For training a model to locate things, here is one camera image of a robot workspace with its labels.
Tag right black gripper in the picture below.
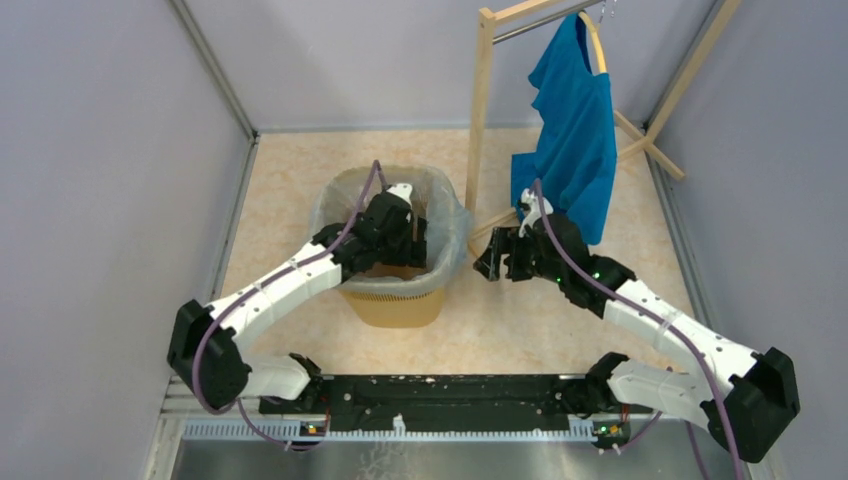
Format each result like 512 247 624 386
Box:
474 226 566 284

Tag yellow mesh trash bin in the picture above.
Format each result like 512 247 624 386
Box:
337 205 448 330

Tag blue plastic trash bag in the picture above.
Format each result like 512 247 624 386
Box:
309 165 472 287

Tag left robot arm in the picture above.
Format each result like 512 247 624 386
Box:
167 183 427 415

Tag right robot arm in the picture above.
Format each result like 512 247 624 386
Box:
473 213 800 463

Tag blue t-shirt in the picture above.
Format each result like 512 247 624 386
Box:
510 14 617 245

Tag yellow clothes hanger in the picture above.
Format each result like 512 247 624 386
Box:
578 10 608 75

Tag wooden clothes rack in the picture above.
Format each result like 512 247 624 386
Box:
465 0 742 213

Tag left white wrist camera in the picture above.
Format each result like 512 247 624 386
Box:
387 183 413 206

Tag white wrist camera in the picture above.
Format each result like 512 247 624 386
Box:
387 183 413 206
517 188 553 238

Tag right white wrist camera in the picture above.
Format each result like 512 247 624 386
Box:
517 188 553 238

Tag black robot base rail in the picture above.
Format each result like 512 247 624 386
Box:
259 374 623 433

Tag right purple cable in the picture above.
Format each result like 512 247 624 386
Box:
531 177 747 480

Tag white cable duct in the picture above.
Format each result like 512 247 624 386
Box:
182 416 629 443

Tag metal corner post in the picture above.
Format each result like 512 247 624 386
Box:
166 0 259 143

